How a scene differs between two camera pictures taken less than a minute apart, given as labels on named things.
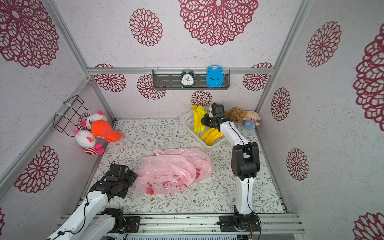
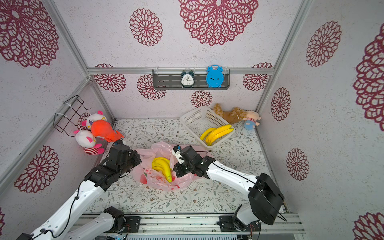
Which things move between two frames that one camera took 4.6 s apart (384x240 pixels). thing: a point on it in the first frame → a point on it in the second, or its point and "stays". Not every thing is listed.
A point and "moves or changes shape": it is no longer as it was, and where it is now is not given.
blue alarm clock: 215,76 stays
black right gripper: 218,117 → 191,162
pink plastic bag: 172,170 moves or changes shape
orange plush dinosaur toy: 103,128 stays
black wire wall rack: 68,117 stays
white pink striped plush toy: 86,140 stays
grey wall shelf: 171,79 stays
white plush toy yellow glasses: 99,116 stays
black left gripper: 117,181 → 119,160
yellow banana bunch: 200,113 → 163,164
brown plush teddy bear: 236,114 stays
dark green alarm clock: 187,79 stays
